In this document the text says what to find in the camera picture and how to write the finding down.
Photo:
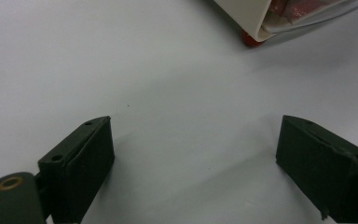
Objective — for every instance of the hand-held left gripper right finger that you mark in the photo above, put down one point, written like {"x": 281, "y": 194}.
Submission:
{"x": 323, "y": 168}

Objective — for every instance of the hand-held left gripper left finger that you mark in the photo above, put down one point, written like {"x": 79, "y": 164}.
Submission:
{"x": 74, "y": 168}

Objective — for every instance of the cream container with red knobs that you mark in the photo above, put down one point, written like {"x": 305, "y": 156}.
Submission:
{"x": 245, "y": 12}

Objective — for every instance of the red shiny packet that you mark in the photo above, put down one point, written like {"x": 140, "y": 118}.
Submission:
{"x": 298, "y": 11}

